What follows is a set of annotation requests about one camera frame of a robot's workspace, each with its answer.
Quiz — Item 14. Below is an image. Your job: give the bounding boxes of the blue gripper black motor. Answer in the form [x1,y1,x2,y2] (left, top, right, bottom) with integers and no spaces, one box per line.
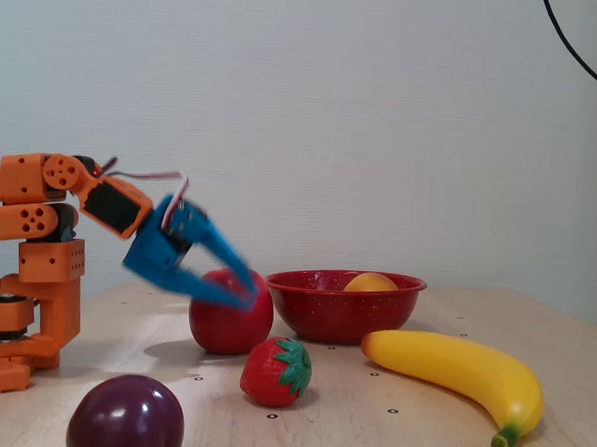
[119,190,264,313]

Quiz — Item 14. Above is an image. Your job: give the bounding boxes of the yellow orange toy peach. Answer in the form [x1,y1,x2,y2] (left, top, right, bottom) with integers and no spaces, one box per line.
[342,270,402,296]

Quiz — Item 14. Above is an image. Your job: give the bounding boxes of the orange robot base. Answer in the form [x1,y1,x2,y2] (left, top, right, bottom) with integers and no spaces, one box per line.
[0,233,88,405]

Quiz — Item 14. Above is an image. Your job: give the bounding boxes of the red speckled enamel bowl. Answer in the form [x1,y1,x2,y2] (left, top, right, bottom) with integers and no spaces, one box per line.
[260,265,429,350]

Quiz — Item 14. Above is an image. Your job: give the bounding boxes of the red toy apple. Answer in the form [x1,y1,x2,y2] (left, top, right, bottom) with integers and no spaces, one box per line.
[186,265,278,358]

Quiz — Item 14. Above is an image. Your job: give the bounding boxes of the red toy strawberry green leaves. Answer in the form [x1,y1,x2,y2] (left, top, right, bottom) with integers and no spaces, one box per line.
[238,334,316,411]

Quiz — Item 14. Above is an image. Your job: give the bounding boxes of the dark purple toy plum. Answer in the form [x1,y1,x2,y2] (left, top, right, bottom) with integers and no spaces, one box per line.
[64,370,189,447]

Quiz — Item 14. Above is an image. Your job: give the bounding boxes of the yellow toy banana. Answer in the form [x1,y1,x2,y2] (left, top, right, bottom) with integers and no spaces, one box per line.
[355,327,550,447]

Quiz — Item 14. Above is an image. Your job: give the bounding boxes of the thin black hanging cable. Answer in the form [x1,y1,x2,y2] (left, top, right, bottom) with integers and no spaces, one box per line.
[535,0,597,101]

